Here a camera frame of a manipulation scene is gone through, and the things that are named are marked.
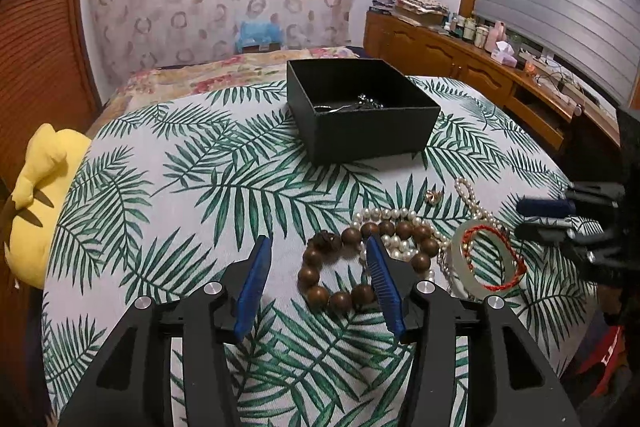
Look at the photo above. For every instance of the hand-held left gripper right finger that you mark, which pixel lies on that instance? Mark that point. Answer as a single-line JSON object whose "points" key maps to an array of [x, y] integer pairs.
{"points": [[382, 287]]}

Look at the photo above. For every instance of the pale jade bangle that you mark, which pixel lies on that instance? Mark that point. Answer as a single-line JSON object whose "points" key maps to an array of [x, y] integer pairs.
{"points": [[457, 257]]}

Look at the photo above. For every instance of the wooden louvred wardrobe door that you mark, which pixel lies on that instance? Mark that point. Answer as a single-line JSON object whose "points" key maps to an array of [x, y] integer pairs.
{"points": [[40, 32]]}

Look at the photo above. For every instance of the pink bottle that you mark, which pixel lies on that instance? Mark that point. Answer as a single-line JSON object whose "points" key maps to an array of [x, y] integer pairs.
{"points": [[499, 34]]}

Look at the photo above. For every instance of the yellow plush toy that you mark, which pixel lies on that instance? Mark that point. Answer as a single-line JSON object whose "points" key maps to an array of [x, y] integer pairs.
{"points": [[37, 202]]}

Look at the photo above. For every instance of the silver jewelry piece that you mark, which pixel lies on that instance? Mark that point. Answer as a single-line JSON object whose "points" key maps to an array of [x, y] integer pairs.
{"points": [[350, 106]]}

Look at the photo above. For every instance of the small gold earring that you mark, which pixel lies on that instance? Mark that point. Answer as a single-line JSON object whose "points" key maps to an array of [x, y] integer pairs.
{"points": [[434, 197]]}

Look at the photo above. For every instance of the pink tissue box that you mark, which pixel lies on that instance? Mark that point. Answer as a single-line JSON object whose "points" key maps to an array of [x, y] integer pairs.
{"points": [[505, 56]]}

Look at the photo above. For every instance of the stack of floral folded fabric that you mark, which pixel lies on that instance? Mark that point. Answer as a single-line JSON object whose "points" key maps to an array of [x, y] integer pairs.
{"points": [[420, 7]]}

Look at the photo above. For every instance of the black jewelry box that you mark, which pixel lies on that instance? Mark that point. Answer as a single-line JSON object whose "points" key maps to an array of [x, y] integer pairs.
{"points": [[370, 132]]}

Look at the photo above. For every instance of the red bag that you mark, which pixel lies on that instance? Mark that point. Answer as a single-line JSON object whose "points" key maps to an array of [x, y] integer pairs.
{"points": [[605, 352]]}

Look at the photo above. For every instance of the blue plastic bag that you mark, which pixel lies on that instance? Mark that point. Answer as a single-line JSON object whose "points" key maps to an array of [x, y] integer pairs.
{"points": [[260, 34]]}

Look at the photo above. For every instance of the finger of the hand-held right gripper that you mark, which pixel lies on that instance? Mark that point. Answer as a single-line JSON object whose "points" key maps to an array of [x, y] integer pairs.
{"points": [[545, 231], [545, 207]]}

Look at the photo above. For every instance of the group of cosmetic bottles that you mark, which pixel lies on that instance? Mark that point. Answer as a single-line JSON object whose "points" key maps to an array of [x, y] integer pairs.
{"points": [[470, 29]]}

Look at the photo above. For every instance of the brown cardboard box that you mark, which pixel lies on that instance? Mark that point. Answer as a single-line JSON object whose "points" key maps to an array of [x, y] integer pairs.
{"points": [[267, 48]]}

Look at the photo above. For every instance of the floral bed blanket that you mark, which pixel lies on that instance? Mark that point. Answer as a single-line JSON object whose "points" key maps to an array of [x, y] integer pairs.
{"points": [[200, 79]]}

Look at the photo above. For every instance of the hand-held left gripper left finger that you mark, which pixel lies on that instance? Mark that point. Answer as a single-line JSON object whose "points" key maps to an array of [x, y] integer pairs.
{"points": [[255, 287]]}

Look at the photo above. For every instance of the long wooden cabinet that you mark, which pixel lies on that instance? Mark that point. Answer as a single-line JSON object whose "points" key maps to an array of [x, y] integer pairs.
{"points": [[450, 57]]}

